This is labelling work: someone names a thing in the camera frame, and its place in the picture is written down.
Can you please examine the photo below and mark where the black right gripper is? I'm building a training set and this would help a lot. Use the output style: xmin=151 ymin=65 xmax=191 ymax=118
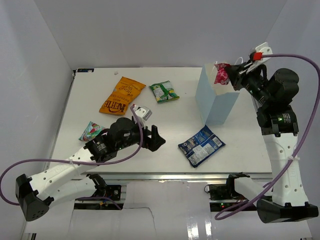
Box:
xmin=224 ymin=60 xmax=272 ymax=106

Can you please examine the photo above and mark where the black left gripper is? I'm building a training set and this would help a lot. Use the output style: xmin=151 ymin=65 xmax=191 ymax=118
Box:
xmin=116 ymin=117 xmax=165 ymax=151

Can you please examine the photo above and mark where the red candy packet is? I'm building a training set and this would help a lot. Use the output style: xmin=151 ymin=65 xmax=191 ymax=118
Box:
xmin=214 ymin=63 xmax=231 ymax=85

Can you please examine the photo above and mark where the teal Fox's mint bag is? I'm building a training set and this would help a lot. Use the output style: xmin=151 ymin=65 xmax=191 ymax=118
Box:
xmin=78 ymin=121 xmax=105 ymax=142

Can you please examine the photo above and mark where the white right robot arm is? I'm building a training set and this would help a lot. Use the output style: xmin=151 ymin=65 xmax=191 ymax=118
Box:
xmin=225 ymin=63 xmax=319 ymax=224

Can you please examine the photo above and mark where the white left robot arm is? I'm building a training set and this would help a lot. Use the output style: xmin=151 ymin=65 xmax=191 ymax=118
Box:
xmin=15 ymin=117 xmax=166 ymax=222

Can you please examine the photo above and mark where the light blue paper bag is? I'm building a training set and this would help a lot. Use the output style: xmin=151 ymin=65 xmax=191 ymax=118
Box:
xmin=195 ymin=61 xmax=240 ymax=125

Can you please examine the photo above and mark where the green snack bag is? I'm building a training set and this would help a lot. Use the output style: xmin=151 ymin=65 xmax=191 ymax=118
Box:
xmin=149 ymin=80 xmax=180 ymax=104

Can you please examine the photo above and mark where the blue cookie bag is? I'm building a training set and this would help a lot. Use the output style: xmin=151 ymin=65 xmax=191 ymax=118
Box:
xmin=178 ymin=125 xmax=226 ymax=168

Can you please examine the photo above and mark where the orange potato chips bag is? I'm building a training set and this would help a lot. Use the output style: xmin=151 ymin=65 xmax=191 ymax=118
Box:
xmin=99 ymin=76 xmax=146 ymax=116

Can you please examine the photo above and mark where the white front cardboard panel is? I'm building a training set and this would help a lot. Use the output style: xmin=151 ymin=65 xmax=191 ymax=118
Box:
xmin=25 ymin=181 xmax=312 ymax=240

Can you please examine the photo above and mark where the black label sticker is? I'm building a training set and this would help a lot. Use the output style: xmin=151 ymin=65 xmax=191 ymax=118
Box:
xmin=77 ymin=68 xmax=95 ymax=73

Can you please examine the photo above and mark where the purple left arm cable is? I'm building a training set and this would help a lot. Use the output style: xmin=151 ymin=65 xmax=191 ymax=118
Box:
xmin=0 ymin=104 xmax=145 ymax=206

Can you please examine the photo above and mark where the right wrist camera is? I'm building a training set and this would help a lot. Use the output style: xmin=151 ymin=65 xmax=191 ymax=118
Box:
xmin=247 ymin=42 xmax=273 ymax=73

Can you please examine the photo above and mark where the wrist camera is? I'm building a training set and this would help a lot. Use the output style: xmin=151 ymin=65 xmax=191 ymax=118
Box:
xmin=247 ymin=42 xmax=273 ymax=73
xmin=133 ymin=104 xmax=153 ymax=122

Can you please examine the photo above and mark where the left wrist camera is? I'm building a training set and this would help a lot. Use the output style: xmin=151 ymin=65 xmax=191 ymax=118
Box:
xmin=133 ymin=104 xmax=153 ymax=122

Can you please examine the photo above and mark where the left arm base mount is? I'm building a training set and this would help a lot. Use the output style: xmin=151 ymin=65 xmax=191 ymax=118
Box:
xmin=76 ymin=184 xmax=122 ymax=201

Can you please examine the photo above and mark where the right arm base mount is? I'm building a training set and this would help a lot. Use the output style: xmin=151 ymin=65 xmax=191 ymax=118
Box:
xmin=203 ymin=184 xmax=240 ymax=200

